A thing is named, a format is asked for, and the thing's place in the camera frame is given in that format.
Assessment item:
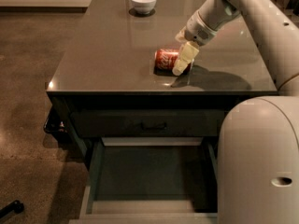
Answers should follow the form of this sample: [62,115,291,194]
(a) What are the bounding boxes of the dark cabinet frame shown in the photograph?
[48,91,275,161]

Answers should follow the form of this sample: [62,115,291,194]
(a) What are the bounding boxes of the white ceramic bowl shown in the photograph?
[130,0,157,15]

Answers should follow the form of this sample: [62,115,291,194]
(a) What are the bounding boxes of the black side basket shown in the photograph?
[43,107,70,143]

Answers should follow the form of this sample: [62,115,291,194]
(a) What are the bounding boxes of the red coke can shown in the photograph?
[154,49,193,76]

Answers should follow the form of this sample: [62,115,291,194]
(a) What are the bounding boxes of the black top drawer handle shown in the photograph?
[140,122,167,131]

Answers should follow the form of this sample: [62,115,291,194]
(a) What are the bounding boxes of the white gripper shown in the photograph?
[172,11,217,76]

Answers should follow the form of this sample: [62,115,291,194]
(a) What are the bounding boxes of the dark top drawer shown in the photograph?
[70,109,224,138]

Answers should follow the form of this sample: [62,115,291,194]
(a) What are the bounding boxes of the open dark middle drawer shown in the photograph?
[69,138,218,224]

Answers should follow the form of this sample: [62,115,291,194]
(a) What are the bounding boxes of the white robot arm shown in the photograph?
[173,0,299,224]

